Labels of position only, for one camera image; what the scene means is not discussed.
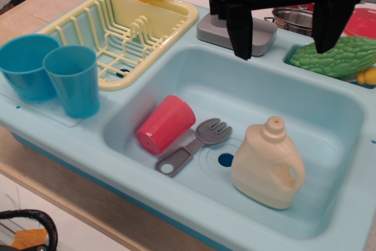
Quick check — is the grey plastic toy fork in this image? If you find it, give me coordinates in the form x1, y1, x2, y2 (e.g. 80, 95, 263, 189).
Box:
155, 118, 232, 177

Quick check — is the steel toy pot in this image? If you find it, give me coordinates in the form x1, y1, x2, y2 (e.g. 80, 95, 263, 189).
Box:
264, 4, 314, 37

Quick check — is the red plastic cup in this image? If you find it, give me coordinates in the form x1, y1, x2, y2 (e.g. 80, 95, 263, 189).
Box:
136, 95, 196, 155

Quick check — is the green toy bitter gourd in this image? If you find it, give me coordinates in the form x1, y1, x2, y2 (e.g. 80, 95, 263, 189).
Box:
288, 36, 375, 79

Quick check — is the red plastic plate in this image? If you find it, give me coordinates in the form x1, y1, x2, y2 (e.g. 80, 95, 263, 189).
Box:
345, 8, 375, 39

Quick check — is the grey toy faucet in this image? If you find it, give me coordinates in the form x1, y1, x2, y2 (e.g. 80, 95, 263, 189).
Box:
196, 14, 277, 56

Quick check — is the person's foot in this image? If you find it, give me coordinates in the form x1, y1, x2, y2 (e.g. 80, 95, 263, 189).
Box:
0, 2, 15, 15

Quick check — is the cream toy detergent bottle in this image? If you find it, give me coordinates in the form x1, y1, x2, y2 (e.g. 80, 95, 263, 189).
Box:
231, 116, 306, 209

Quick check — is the large blue plastic cup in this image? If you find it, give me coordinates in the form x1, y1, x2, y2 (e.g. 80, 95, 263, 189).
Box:
1, 34, 61, 102

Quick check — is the yellow toy piece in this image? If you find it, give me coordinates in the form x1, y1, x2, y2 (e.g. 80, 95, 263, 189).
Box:
357, 67, 376, 85

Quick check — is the light blue toy sink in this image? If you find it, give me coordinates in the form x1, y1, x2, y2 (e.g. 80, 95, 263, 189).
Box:
1, 28, 375, 250

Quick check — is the small blue plastic cup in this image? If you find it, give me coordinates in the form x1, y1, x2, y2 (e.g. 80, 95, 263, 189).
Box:
43, 45, 100, 119

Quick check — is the yellow dish drying rack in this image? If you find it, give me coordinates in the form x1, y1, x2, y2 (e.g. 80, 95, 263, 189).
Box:
38, 0, 199, 91

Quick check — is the black braided cable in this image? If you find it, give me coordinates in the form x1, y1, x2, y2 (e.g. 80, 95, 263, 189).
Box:
0, 209, 59, 251

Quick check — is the orange tape piece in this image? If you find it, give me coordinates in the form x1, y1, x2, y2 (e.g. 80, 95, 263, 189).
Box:
11, 229, 48, 250

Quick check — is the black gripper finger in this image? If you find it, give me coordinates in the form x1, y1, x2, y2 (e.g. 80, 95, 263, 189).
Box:
226, 4, 253, 60
312, 0, 355, 53

